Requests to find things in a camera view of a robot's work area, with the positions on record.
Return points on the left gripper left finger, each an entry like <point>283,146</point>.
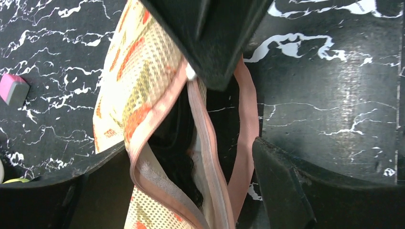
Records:
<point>93,193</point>

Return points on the green plastic bin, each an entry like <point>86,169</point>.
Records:
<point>14,180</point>

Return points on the floral mesh laundry bag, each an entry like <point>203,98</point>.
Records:
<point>144,74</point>

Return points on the black bra inside bag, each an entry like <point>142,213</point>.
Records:
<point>170,144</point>

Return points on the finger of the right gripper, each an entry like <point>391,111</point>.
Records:
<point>211,34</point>

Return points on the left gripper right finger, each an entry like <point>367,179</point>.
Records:
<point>298,194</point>

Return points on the pink small block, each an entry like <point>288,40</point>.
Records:
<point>13,90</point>

